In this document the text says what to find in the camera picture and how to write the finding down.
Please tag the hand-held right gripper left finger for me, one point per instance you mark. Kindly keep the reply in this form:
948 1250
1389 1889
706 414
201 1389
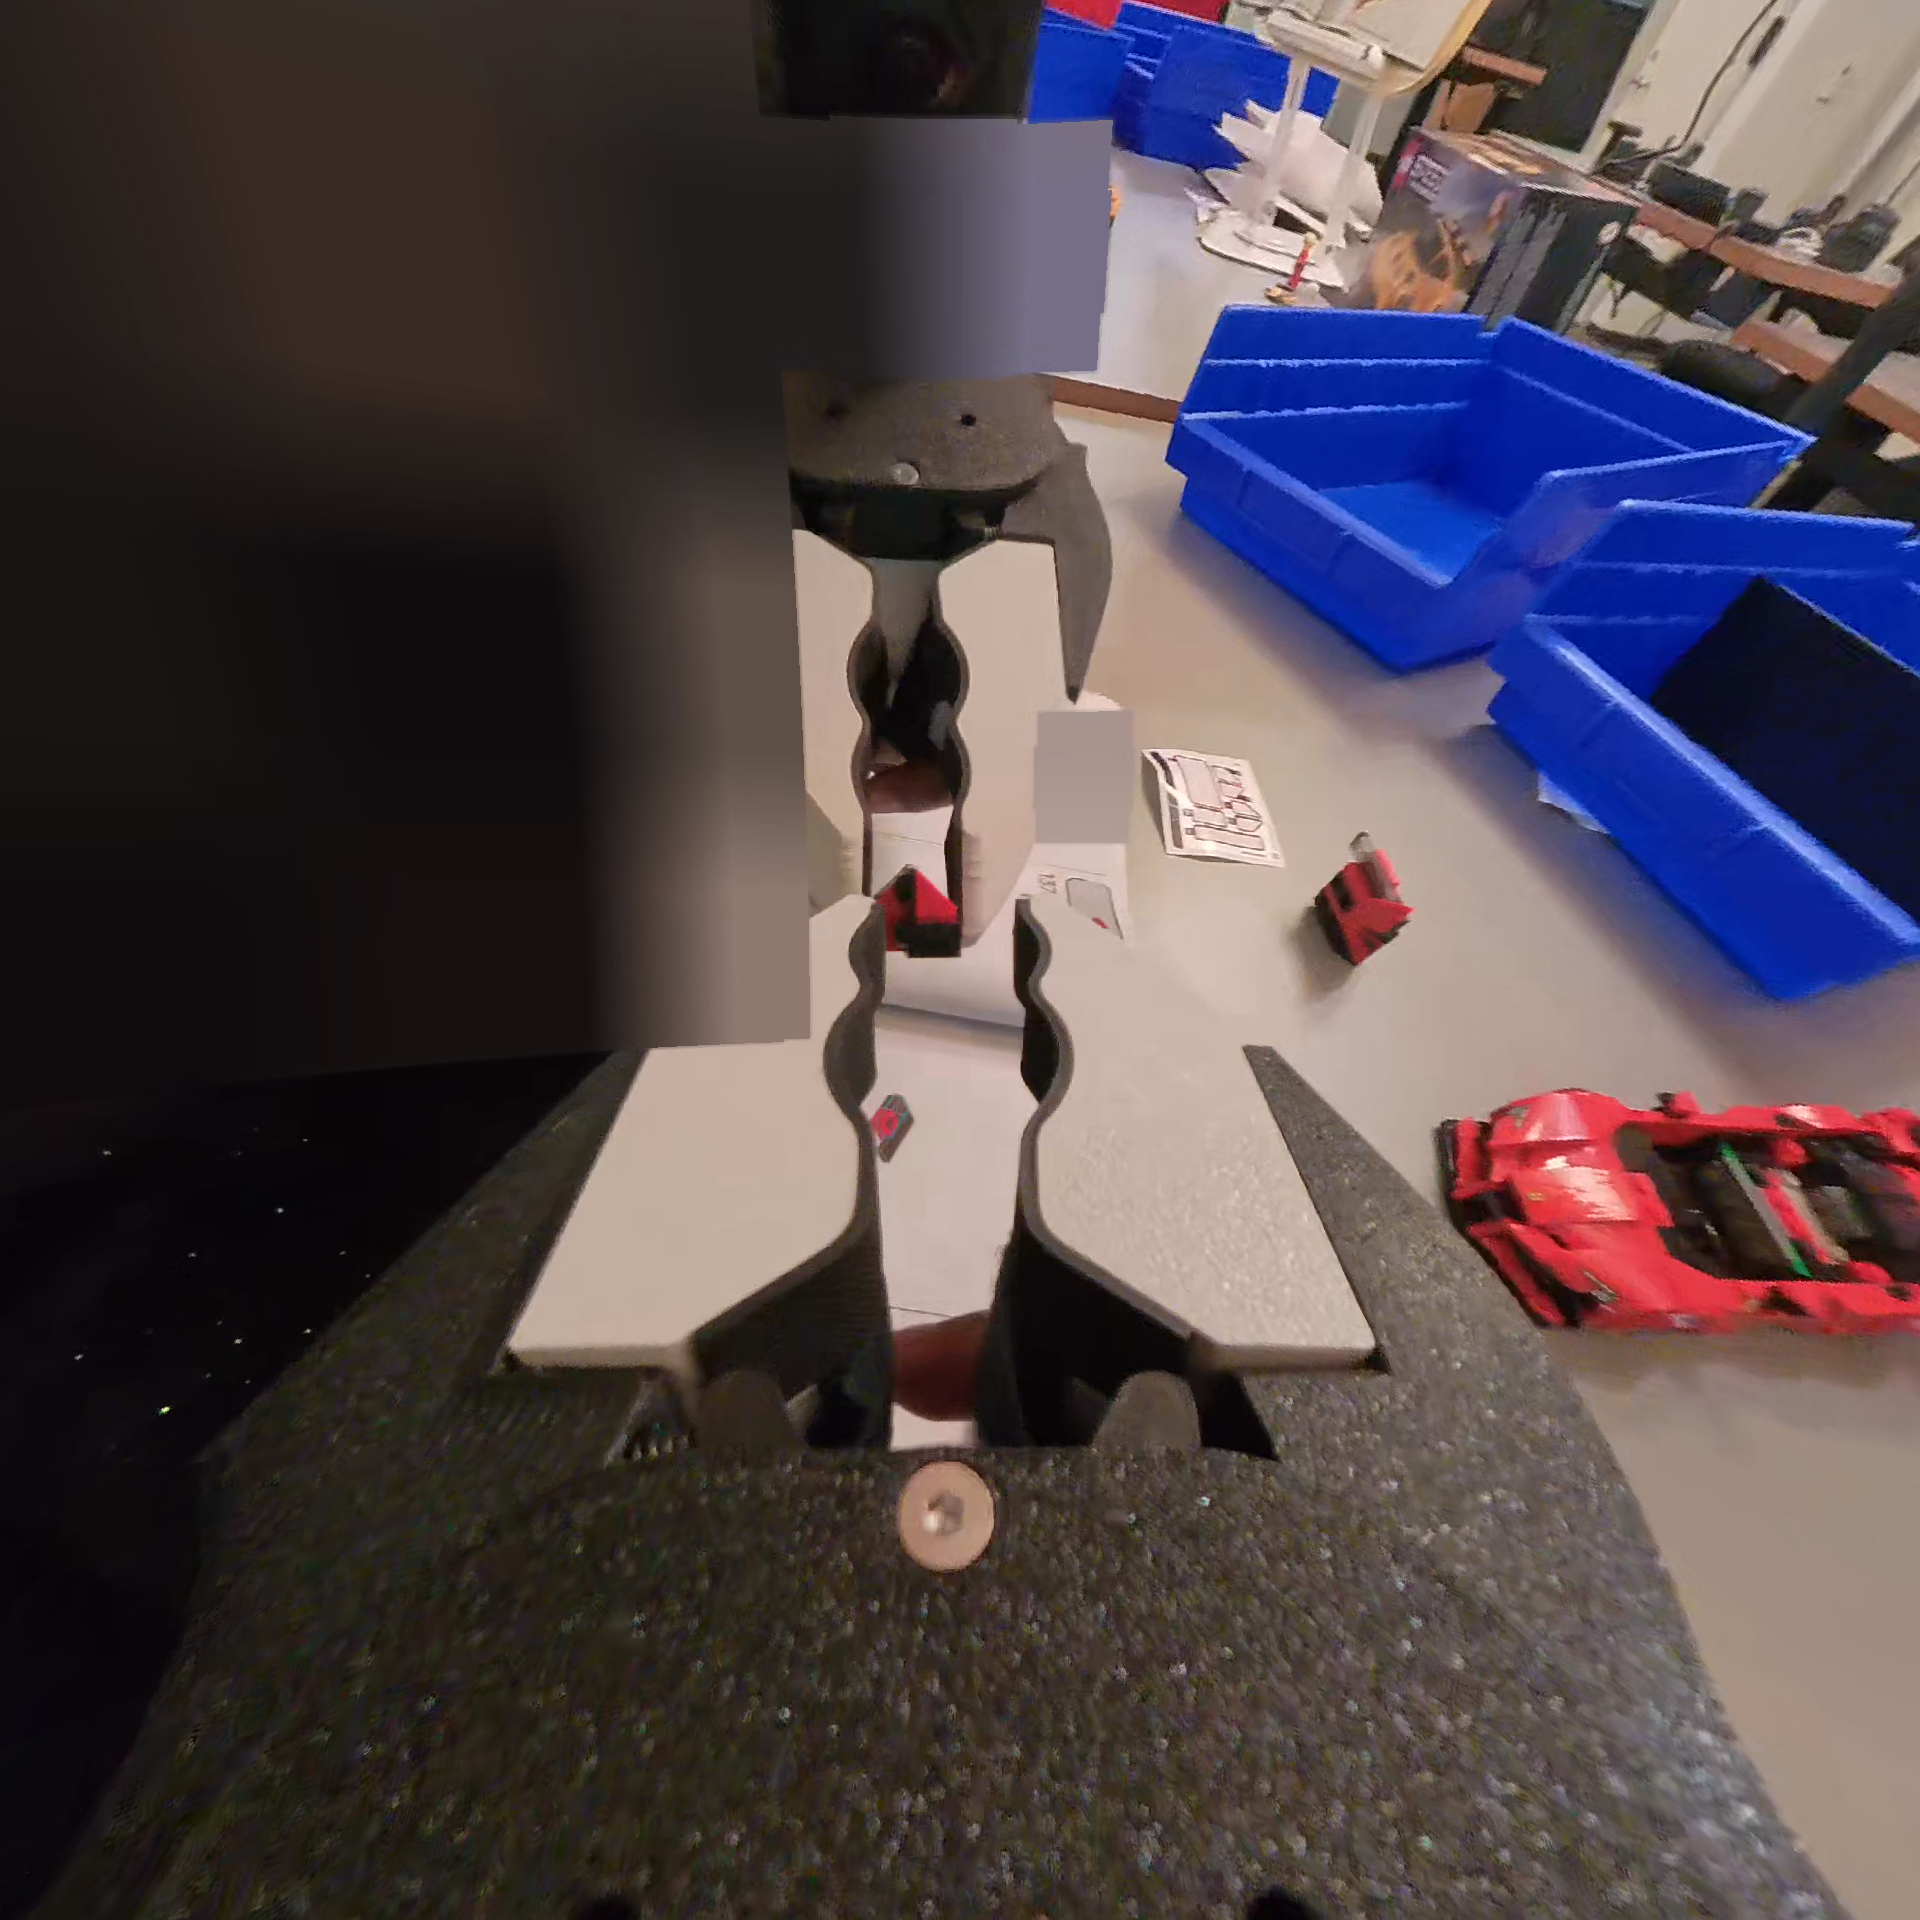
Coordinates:
721 1200

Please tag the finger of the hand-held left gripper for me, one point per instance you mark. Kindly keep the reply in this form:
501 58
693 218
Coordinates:
1013 644
823 674

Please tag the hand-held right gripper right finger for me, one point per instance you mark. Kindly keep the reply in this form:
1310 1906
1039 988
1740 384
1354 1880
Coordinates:
1185 1200

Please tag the small red wedge lego assembly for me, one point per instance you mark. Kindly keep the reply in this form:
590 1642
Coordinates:
918 908

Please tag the lego instruction booklet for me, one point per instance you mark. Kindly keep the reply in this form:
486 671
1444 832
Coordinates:
952 990

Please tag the red lego assembly clear brick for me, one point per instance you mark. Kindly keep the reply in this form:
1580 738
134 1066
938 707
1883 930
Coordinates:
1362 908

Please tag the red lego car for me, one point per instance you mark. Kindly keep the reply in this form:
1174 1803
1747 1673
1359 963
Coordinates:
1575 1184

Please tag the lego set box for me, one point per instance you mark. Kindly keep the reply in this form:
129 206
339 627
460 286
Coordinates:
1440 225

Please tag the white sticker sheet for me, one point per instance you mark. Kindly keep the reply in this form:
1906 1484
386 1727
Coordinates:
1214 811

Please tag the blue plastic storage bin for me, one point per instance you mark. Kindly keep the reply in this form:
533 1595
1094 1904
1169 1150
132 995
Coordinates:
1350 554
1681 811

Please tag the row of blue bins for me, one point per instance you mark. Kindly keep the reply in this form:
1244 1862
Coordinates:
1171 83

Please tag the white stand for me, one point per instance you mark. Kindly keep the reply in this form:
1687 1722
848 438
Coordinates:
1304 151

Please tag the person's black glittery clothing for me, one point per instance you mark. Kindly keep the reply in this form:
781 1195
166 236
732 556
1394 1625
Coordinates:
151 1351

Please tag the black board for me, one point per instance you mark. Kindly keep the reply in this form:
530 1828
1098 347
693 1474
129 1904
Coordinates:
1575 61

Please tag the brown wooden desk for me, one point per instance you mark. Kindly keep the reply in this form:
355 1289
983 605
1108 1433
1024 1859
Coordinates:
1800 278

